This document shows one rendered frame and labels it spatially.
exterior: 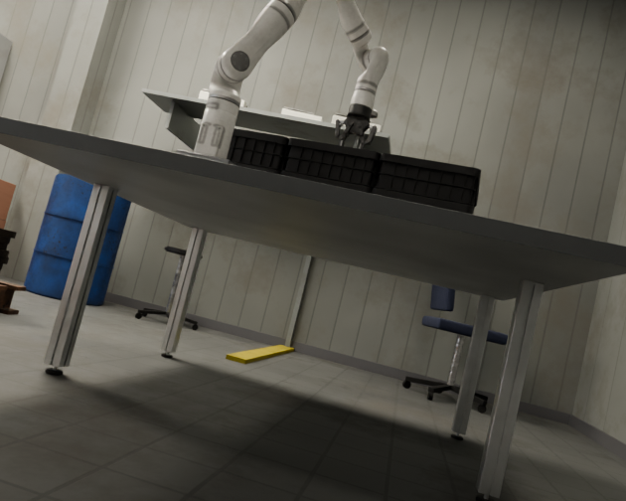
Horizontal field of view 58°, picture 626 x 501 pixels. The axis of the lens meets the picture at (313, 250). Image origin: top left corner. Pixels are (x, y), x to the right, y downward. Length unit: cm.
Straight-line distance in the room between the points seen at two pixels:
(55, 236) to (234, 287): 146
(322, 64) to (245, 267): 190
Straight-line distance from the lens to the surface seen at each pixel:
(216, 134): 160
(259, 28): 171
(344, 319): 467
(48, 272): 457
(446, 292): 402
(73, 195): 456
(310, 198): 122
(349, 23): 189
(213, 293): 492
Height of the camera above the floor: 45
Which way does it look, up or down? 5 degrees up
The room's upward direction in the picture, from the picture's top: 14 degrees clockwise
